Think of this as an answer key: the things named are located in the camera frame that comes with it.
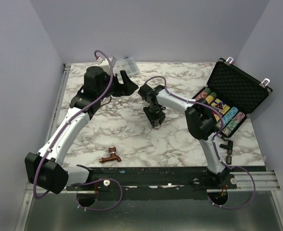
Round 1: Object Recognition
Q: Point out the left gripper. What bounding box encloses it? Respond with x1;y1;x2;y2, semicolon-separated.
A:
97;70;138;100

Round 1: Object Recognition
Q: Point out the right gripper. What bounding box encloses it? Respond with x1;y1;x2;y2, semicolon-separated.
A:
143;105;165;128

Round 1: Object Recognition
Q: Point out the blue playing card deck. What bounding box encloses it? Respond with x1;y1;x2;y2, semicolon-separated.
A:
211;98;230;115

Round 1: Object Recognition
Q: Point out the red triangular dealer button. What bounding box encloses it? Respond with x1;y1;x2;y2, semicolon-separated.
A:
215;102;223;110

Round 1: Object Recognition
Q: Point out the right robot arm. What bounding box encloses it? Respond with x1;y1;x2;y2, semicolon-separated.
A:
138;84;227;189

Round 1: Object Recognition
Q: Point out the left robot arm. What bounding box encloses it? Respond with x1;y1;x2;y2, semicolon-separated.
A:
25;66;138;194

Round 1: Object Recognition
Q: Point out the clear plastic organizer box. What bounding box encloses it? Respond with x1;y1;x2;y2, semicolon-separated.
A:
113;57;140;76

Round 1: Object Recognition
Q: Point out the brown faucet tap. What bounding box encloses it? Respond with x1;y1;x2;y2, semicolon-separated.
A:
99;146;122;163

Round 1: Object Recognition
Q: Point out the black poker chip case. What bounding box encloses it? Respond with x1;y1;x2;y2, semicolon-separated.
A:
194;58;272;140

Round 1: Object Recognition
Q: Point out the black pipe fitting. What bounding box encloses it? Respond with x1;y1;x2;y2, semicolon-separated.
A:
220;140;233;165

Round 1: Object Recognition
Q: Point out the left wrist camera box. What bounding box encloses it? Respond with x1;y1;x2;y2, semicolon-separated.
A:
97;56;117;74

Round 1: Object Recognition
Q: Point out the aluminium frame rail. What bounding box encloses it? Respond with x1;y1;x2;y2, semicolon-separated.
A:
44;64;71;145

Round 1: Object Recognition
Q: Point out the black mounting rail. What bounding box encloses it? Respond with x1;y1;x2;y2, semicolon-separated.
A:
66;167;237;201

